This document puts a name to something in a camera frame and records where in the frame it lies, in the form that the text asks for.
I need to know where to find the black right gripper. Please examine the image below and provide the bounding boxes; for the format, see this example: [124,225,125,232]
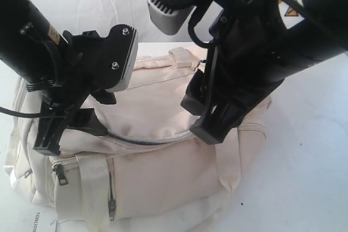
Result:
[181,0,313,145]

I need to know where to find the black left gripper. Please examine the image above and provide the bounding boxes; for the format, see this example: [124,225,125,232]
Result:
[27,30,116,155]

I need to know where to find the cream duffel bag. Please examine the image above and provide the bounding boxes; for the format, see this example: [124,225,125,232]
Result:
[4,46,271,231]

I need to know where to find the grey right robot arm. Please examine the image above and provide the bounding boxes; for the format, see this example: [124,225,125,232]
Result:
[181,0,347,145]

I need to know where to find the white printed paper sheet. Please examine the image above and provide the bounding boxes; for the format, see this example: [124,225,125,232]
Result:
[33,210,57,232]

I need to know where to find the white backdrop curtain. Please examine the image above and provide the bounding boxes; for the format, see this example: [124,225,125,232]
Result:
[0,0,348,53]

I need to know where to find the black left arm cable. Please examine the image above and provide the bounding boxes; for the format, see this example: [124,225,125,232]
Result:
[0,105,44,120]

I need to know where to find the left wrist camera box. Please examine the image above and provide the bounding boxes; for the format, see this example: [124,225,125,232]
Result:
[96,24,138,93]

